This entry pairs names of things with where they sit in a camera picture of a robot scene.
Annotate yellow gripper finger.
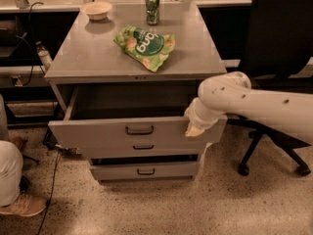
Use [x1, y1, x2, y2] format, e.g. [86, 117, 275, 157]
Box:
[185, 122, 204, 137]

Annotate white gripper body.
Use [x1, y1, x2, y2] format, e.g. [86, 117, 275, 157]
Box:
[184, 97, 224, 130]

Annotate grey top drawer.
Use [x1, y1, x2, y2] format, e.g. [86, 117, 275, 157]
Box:
[49, 83, 226, 149]

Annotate grey drawer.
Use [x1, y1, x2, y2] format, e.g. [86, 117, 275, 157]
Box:
[49, 83, 226, 149]
[90, 162, 200, 181]
[79, 143, 210, 159]

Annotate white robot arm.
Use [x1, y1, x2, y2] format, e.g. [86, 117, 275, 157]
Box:
[185, 71, 313, 145]

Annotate grey middle drawer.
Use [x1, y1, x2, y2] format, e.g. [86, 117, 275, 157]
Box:
[79, 143, 210, 159]

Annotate grey bottom drawer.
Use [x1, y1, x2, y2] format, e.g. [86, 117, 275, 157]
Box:
[90, 162, 200, 181]

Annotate grey drawer cabinet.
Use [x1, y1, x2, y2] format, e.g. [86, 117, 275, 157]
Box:
[45, 2, 225, 167]

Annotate green chip bag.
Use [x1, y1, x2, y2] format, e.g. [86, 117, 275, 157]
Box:
[114, 24, 176, 72]

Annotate black office chair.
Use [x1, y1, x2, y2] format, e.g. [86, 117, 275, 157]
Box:
[235, 0, 313, 176]

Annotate green soda can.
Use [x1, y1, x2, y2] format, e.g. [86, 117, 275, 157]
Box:
[145, 0, 159, 25]

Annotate beige bowl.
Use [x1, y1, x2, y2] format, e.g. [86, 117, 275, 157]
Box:
[80, 1, 112, 21]

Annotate plastic water bottle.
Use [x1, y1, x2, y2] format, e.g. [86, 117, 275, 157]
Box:
[36, 41, 52, 71]

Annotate tan sneaker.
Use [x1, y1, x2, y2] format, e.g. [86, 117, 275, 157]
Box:
[0, 194, 47, 217]

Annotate person leg light trousers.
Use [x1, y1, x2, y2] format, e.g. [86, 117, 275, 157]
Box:
[0, 95, 23, 207]

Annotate black floor cable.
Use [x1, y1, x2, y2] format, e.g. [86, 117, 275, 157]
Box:
[35, 149, 63, 235]

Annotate black hanging cable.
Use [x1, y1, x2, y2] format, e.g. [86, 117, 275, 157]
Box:
[19, 2, 45, 87]

